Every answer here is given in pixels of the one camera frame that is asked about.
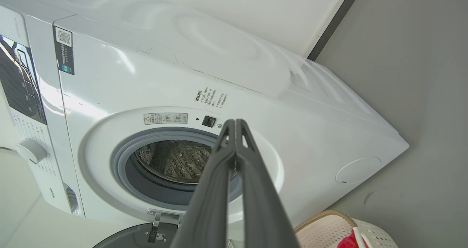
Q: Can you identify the dark wall baseboard strip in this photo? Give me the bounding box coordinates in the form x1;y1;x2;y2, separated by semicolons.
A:
307;0;366;62

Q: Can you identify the dark QR code sticker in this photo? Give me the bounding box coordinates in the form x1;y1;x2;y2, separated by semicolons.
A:
54;26;75;76

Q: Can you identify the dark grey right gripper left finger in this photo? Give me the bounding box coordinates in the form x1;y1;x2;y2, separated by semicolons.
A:
170;119;237;248

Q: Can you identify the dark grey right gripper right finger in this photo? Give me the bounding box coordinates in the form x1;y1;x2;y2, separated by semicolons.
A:
236;119;301;248

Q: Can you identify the washing machine door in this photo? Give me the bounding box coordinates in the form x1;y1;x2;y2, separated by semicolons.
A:
92;208;235;248

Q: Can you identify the cream perforated laundry basket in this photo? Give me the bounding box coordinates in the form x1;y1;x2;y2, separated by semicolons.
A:
294;210;399;248

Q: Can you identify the white front-load washing machine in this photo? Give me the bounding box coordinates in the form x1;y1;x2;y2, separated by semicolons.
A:
0;0;410;241

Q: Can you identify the white appliance control dial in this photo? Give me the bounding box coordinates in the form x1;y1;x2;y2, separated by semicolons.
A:
15;138;48;165

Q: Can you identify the grey warning sticker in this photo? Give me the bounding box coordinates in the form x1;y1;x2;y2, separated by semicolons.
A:
143;112;189;125

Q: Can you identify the red garment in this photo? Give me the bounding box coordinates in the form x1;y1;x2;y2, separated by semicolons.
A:
336;229;370;248

